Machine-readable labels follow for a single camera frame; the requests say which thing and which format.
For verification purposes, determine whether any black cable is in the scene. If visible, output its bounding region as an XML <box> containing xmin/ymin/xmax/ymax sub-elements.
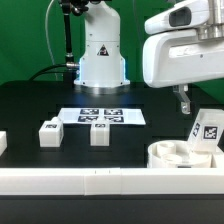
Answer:
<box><xmin>28</xmin><ymin>63</ymin><xmax>80</xmax><ymax>82</ymax></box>

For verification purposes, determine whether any white U-shaped obstacle fence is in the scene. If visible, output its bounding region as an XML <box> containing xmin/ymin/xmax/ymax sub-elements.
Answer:
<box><xmin>0</xmin><ymin>130</ymin><xmax>224</xmax><ymax>196</ymax></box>

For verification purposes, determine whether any white cable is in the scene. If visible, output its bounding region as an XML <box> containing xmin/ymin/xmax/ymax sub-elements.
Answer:
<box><xmin>44</xmin><ymin>0</ymin><xmax>59</xmax><ymax>81</ymax></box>

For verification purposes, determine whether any white round stool seat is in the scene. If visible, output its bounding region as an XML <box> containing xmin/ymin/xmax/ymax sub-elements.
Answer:
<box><xmin>147</xmin><ymin>140</ymin><xmax>212</xmax><ymax>168</ymax></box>

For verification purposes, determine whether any white marker tag sheet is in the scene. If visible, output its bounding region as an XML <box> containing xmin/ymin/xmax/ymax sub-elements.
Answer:
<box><xmin>58</xmin><ymin>108</ymin><xmax>146</xmax><ymax>125</ymax></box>

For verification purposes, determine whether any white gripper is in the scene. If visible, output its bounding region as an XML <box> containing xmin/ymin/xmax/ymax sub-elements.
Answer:
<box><xmin>142</xmin><ymin>29</ymin><xmax>224</xmax><ymax>114</ymax></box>

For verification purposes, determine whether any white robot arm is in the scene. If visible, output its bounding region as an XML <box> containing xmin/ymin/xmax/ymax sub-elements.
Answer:
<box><xmin>74</xmin><ymin>0</ymin><xmax>224</xmax><ymax>114</ymax></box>

